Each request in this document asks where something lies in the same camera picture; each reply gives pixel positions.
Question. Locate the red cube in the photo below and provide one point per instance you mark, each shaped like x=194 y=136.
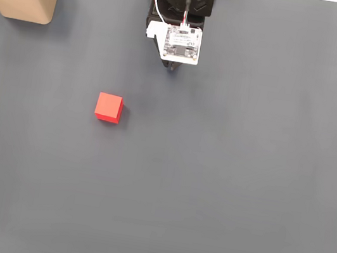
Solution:
x=107 y=105

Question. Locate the grey table mat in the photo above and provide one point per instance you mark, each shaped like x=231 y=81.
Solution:
x=181 y=167

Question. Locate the camera board on white mount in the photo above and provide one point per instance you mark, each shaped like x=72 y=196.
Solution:
x=181 y=43

